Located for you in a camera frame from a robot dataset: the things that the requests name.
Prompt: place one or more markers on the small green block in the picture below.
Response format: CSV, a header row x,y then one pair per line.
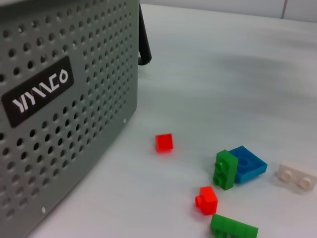
x,y
224,171

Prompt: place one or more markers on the translucent white block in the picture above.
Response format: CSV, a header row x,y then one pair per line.
x,y
297,176

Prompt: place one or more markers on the long green block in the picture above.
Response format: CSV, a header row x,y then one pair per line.
x,y
232,226

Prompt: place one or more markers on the grey perforated storage bin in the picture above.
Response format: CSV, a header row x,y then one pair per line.
x,y
74,124

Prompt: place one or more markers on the small red block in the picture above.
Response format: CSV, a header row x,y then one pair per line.
x,y
164,142
208,200

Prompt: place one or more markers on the blue square block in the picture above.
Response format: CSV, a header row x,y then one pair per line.
x,y
250,166

